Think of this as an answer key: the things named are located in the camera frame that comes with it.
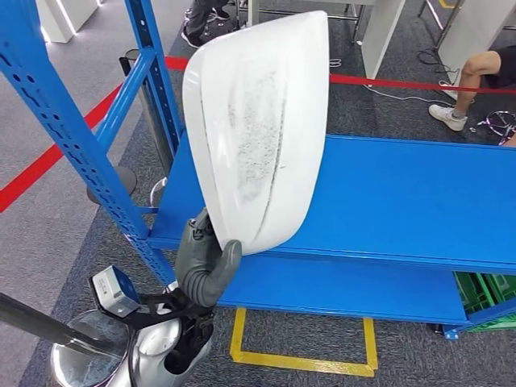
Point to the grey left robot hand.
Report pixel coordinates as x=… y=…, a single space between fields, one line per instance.
x=198 y=267

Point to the white plastic shell part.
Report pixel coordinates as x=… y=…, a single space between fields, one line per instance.
x=258 y=133

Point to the blue metal shelf rack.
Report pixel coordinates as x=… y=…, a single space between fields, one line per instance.
x=403 y=197

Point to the red barrier belt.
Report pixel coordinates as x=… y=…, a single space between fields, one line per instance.
x=32 y=176
x=403 y=84

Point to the person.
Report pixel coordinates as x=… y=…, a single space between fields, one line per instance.
x=468 y=75
x=199 y=21

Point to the white desk panel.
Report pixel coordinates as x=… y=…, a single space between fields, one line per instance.
x=253 y=10
x=475 y=32
x=381 y=32

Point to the white plinth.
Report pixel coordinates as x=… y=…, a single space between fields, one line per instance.
x=64 y=18

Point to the green plastic crate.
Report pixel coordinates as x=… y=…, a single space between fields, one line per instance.
x=468 y=291
x=496 y=324

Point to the chrome chair base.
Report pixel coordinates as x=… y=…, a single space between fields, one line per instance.
x=502 y=123

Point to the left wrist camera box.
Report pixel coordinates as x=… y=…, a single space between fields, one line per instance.
x=115 y=288

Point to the black stanchion post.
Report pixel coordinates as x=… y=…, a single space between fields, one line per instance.
x=123 y=179

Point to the chrome stanchion post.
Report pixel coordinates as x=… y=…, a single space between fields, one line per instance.
x=155 y=123
x=40 y=326

